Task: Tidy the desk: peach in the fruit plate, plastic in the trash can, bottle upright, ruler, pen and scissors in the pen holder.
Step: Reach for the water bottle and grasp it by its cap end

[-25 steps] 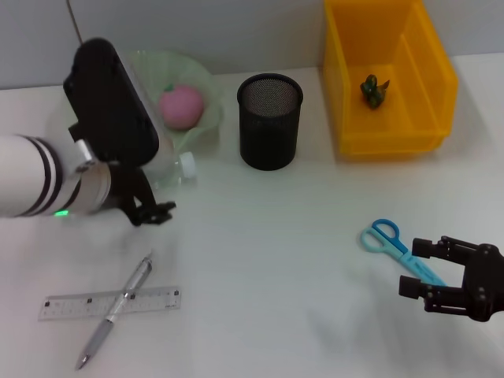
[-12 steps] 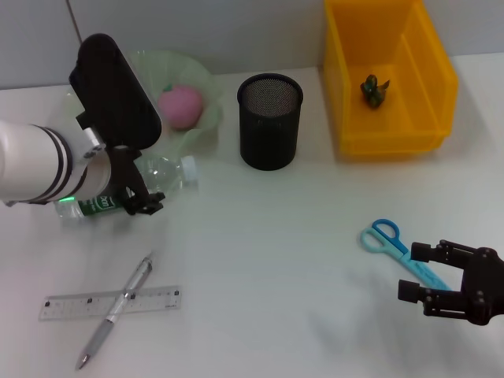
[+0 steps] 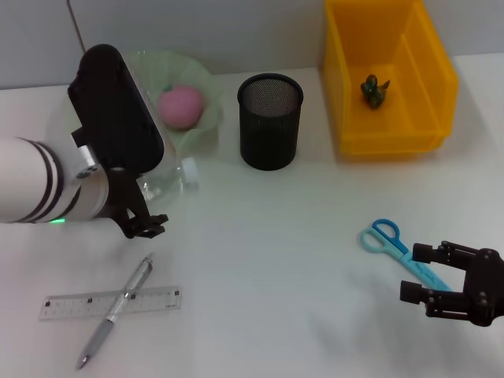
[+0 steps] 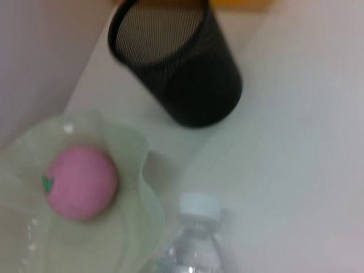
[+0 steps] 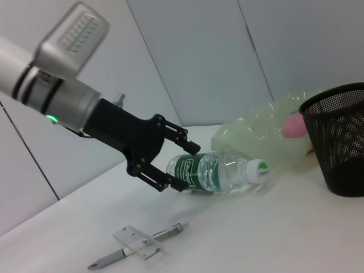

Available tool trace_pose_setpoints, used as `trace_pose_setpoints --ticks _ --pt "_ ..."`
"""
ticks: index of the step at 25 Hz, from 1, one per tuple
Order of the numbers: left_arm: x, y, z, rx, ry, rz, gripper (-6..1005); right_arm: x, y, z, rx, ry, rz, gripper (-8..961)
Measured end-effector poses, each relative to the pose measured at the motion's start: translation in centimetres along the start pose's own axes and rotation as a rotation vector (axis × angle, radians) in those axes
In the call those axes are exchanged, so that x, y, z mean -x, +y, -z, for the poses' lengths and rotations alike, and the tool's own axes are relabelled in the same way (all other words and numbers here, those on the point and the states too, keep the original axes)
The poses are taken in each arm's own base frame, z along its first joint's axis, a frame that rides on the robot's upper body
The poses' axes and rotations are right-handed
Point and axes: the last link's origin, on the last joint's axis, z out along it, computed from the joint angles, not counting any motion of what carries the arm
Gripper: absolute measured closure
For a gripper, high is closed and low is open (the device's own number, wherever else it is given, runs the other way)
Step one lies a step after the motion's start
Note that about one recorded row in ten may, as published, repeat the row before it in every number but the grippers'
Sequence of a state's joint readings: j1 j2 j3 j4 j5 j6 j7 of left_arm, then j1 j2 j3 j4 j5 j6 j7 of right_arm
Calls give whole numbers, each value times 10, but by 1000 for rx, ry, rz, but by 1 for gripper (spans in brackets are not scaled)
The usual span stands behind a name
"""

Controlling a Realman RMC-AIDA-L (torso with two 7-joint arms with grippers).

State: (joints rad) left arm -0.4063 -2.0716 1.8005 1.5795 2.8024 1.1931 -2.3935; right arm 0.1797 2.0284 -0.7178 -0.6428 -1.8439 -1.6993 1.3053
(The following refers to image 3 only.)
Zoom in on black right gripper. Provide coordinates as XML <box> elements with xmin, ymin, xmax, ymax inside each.
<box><xmin>399</xmin><ymin>240</ymin><xmax>504</xmax><ymax>327</ymax></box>

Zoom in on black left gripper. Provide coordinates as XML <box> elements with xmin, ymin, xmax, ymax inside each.
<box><xmin>99</xmin><ymin>167</ymin><xmax>170</xmax><ymax>240</ymax></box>

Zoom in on clear water bottle green label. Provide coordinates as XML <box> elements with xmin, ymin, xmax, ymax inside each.
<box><xmin>135</xmin><ymin>157</ymin><xmax>199</xmax><ymax>202</ymax></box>

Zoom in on pink peach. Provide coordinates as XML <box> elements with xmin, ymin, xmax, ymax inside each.
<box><xmin>157</xmin><ymin>83</ymin><xmax>205</xmax><ymax>130</ymax></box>

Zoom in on blue scissors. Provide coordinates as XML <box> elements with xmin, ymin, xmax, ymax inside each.
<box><xmin>360</xmin><ymin>218</ymin><xmax>454</xmax><ymax>293</ymax></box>

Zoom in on transparent plastic ruler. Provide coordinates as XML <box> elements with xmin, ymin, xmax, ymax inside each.
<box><xmin>39</xmin><ymin>286</ymin><xmax>182</xmax><ymax>321</ymax></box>

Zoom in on silver ballpoint pen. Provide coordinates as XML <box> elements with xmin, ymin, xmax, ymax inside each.
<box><xmin>76</xmin><ymin>252</ymin><xmax>155</xmax><ymax>371</ymax></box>

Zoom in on black mesh pen holder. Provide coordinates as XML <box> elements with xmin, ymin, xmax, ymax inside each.
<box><xmin>237</xmin><ymin>72</ymin><xmax>305</xmax><ymax>172</ymax></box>

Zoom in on green glass fruit plate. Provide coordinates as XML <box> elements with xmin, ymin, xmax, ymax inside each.
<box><xmin>124</xmin><ymin>50</ymin><xmax>224</xmax><ymax>150</ymax></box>

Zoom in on yellow plastic bin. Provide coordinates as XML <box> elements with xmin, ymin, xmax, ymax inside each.
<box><xmin>323</xmin><ymin>0</ymin><xmax>460</xmax><ymax>155</ymax></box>

